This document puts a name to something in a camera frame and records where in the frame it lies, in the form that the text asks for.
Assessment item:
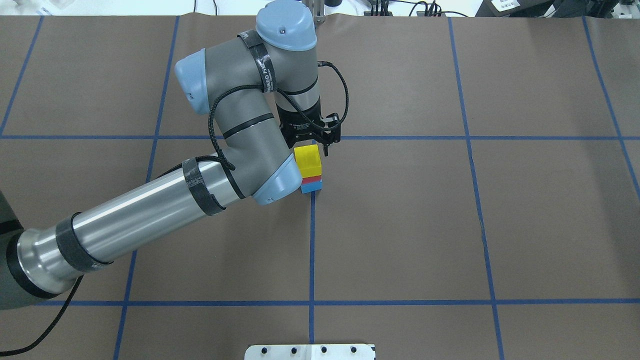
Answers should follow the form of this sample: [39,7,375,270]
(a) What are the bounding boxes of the black cables at table edge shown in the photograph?
[363,0,471,19]

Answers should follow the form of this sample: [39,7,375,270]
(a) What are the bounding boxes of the red wooden block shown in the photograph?
[302,175,322,185]

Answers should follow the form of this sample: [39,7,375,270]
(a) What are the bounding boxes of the brown paper table cover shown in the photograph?
[1,14,639,360]

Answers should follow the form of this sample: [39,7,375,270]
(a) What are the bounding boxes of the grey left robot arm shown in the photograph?
[1,0,345,310]

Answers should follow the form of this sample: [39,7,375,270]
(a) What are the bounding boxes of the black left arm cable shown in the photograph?
[0,61,350,358]

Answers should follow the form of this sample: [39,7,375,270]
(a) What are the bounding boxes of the white camera stand base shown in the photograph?
[244,343,377,360]

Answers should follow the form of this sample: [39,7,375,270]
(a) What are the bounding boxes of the yellow wooden block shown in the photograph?
[294,144,322,178]

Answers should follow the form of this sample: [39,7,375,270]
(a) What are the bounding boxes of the blue wooden block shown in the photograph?
[300,180,323,194]

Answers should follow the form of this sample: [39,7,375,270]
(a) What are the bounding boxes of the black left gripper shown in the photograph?
[276,97,342,157]

